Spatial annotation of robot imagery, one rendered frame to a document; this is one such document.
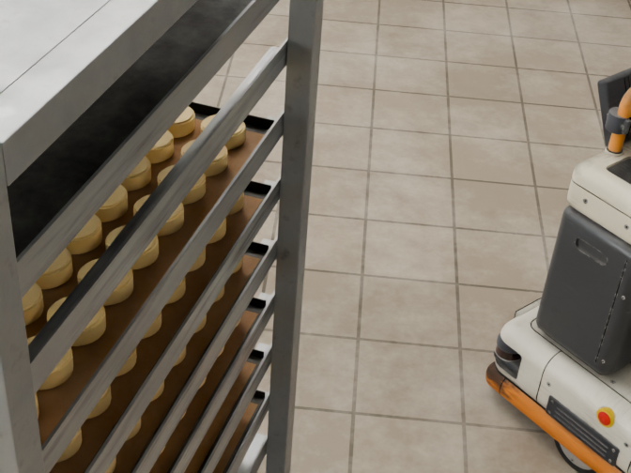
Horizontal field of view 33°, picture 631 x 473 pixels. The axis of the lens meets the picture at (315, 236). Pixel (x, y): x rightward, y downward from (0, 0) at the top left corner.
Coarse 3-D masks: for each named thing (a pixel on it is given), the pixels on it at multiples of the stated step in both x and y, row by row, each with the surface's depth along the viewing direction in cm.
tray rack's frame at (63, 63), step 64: (0, 0) 73; (64, 0) 73; (128, 0) 74; (192, 0) 80; (0, 64) 66; (64, 64) 66; (128, 64) 72; (0, 128) 60; (64, 128) 65; (0, 192) 60; (0, 256) 61; (0, 320) 63; (0, 384) 66; (0, 448) 70
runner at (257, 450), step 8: (256, 440) 158; (264, 440) 154; (256, 448) 157; (264, 448) 154; (248, 456) 155; (256, 456) 152; (264, 456) 156; (248, 464) 154; (256, 464) 152; (240, 472) 153; (248, 472) 150; (256, 472) 154
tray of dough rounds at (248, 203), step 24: (264, 192) 129; (240, 216) 125; (216, 240) 121; (216, 264) 118; (192, 288) 114; (168, 312) 111; (144, 336) 107; (168, 336) 108; (144, 360) 105; (120, 384) 103; (96, 408) 98; (120, 408) 100; (96, 432) 98; (72, 456) 95
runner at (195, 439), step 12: (264, 312) 136; (264, 324) 137; (252, 336) 133; (252, 348) 134; (240, 360) 130; (228, 372) 127; (228, 384) 127; (216, 396) 124; (216, 408) 125; (204, 420) 121; (204, 432) 122; (192, 444) 119; (180, 456) 116; (192, 456) 120; (180, 468) 117
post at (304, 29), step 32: (320, 0) 115; (288, 32) 116; (320, 32) 118; (288, 64) 118; (288, 96) 121; (288, 128) 123; (288, 160) 126; (288, 192) 128; (288, 224) 131; (288, 256) 134; (288, 288) 137; (288, 320) 140; (288, 352) 143; (288, 384) 147; (288, 416) 151; (288, 448) 156
